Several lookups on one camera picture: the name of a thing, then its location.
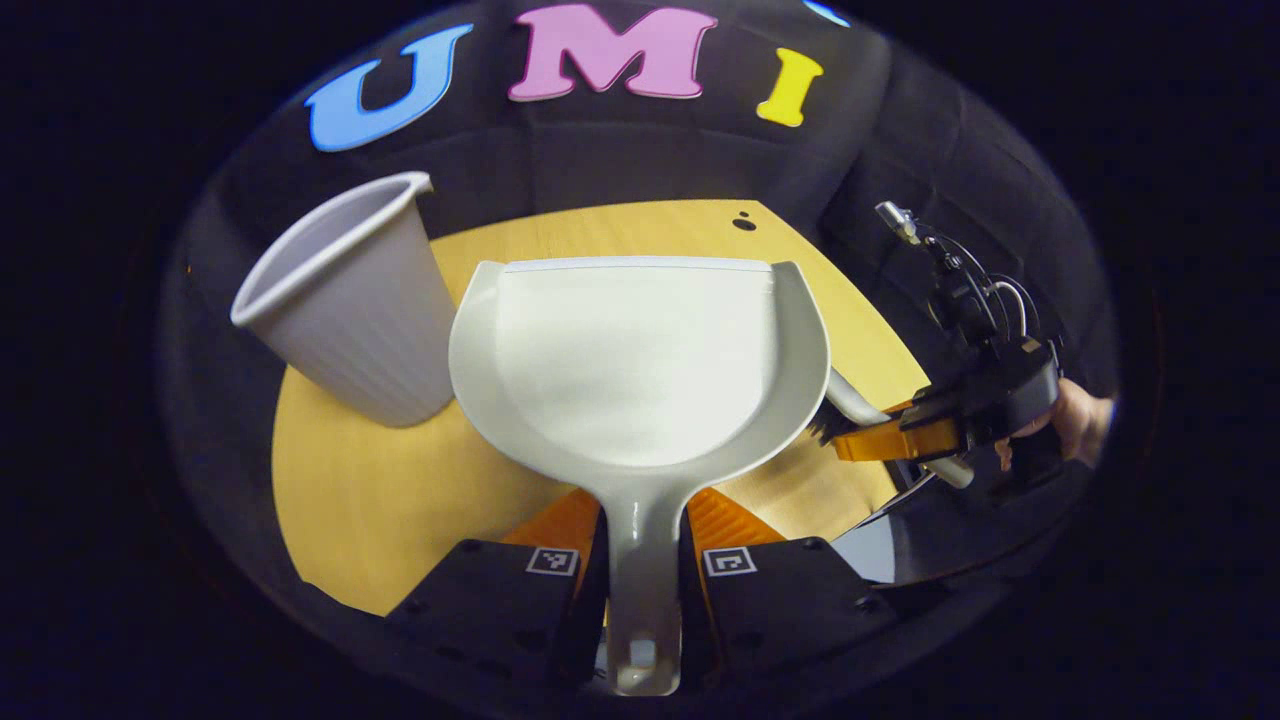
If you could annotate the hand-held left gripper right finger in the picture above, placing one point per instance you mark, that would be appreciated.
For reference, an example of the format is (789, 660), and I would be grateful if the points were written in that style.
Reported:
(790, 610)

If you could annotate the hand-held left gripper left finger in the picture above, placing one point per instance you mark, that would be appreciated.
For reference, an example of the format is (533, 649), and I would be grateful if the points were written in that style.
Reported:
(480, 610)

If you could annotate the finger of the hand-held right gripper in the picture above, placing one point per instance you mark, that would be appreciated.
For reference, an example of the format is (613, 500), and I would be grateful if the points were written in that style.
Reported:
(935, 405)
(900, 442)

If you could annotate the small grey broom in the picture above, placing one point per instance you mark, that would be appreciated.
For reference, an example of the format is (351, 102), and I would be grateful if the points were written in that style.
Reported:
(850, 400)

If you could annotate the grey plastic dustpan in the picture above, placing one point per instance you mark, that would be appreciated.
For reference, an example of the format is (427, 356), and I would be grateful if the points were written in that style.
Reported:
(640, 360)

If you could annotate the grey plastic garbage bin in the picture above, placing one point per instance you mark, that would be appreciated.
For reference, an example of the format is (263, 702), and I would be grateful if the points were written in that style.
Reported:
(350, 320)

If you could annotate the wooden desktop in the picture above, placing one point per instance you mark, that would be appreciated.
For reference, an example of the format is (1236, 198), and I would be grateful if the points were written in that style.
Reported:
(360, 500)

